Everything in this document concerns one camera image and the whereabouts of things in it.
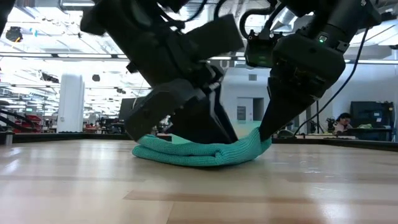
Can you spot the teal microfiber towel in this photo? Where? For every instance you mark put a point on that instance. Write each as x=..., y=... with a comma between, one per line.
x=202, y=154

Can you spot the white building column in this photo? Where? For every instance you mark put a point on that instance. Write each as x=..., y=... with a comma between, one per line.
x=71, y=102

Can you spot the black metal table frame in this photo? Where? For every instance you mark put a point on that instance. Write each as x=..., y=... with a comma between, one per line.
x=62, y=137

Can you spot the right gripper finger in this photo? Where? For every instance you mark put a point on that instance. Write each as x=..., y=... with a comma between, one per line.
x=280, y=115

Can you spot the grey wall doorway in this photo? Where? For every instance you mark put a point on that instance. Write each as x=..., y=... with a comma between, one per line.
x=250, y=109

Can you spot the seated person at desk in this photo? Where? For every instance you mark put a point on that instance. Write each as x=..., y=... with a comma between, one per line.
x=342, y=123

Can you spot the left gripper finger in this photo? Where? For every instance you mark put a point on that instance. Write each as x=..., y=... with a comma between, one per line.
x=161, y=105
x=208, y=124

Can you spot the black ceiling-mounted device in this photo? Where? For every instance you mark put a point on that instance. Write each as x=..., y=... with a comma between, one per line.
x=14, y=34

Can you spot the black monitor on stand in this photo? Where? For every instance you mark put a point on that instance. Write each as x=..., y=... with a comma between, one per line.
x=127, y=109

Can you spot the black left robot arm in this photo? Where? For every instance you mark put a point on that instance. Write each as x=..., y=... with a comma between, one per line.
x=93, y=21

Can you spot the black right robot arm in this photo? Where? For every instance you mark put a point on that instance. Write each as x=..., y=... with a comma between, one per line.
x=342, y=15

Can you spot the black wall screen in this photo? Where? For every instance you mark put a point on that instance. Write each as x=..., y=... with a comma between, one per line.
x=371, y=110

